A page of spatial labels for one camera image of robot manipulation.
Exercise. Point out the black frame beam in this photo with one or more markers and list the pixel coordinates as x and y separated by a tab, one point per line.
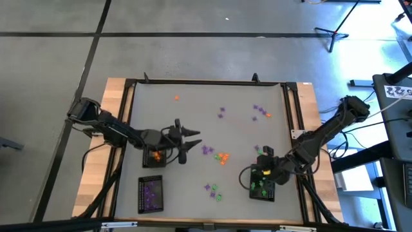
64	225

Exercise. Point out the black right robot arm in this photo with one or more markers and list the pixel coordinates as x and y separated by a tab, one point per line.
322	133

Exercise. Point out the white metal plate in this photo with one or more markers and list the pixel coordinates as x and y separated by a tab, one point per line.
297	134

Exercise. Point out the white printed label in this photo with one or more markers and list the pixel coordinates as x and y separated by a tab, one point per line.
397	92

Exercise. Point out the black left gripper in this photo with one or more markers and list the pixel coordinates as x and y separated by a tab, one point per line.
178	138

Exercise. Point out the grey floor foot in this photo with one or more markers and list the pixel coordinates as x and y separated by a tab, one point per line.
11	144

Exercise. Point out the black slanted post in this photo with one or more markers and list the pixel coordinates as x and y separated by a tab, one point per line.
400	73

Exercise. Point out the dark operator desk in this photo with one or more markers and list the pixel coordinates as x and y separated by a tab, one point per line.
392	129

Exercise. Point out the black frame clamp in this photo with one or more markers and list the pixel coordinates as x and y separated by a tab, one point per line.
146	79
256	78

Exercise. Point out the black aluminium table frame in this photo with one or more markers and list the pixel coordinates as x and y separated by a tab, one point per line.
193	81

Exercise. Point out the silver metal bracket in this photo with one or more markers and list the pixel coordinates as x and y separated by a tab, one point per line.
297	228
119	225

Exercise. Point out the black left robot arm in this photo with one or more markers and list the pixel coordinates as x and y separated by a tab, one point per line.
116	129

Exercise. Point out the black tripod stand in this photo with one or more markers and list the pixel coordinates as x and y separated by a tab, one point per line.
333	40

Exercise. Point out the black computer keyboard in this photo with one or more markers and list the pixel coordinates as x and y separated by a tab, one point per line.
408	187

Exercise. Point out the small green toy block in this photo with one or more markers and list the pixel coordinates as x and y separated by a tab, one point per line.
214	187

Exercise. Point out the black plastic slotted basket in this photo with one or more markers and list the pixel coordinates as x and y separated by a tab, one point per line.
148	164
140	209
272	196

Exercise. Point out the black desk leg bar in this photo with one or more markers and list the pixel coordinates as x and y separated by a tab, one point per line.
360	158

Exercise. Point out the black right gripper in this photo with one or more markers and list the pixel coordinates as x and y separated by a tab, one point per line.
268	164

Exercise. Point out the dark floor foot bar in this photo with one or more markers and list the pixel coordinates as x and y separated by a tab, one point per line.
360	83

